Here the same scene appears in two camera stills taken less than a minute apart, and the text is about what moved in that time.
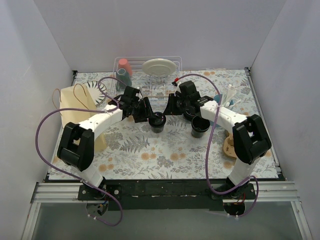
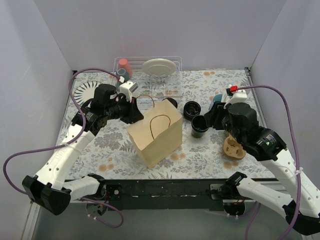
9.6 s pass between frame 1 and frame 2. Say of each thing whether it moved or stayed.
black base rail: stayed
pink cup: stayed
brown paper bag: moved
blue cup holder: stayed
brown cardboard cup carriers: stayed
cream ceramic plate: stayed
